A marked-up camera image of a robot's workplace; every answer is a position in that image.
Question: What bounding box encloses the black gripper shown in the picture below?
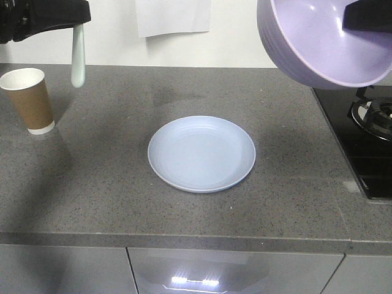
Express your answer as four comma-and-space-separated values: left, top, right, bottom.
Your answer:
1, 0, 91, 44

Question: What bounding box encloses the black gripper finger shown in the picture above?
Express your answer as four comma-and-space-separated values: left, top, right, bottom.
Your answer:
343, 0, 391, 33

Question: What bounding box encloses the pale green plastic spoon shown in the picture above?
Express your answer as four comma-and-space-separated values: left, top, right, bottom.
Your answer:
71, 24, 86, 88

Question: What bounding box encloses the purple plastic bowl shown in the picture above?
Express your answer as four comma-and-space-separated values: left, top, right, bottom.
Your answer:
257, 1, 391, 89

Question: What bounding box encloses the brown paper cup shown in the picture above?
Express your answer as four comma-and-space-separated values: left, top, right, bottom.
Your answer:
1, 68, 55, 135

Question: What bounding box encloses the light blue plastic plate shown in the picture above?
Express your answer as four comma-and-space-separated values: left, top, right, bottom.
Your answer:
148, 116, 256, 194

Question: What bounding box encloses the black gas stove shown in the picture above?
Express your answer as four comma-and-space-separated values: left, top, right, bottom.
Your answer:
312, 86, 391, 201

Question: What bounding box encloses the grey cabinet door left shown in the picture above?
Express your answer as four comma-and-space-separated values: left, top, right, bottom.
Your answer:
1, 244, 137, 293

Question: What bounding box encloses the grey cabinet door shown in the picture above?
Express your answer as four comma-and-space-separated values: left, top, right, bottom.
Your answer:
128, 248, 343, 293
1, 244, 137, 293

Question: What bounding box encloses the grey cabinet door right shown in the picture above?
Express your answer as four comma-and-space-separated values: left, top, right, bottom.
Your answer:
128, 248, 343, 293

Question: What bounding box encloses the white paper on wall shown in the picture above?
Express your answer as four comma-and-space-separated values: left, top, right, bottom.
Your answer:
135, 0, 211, 37

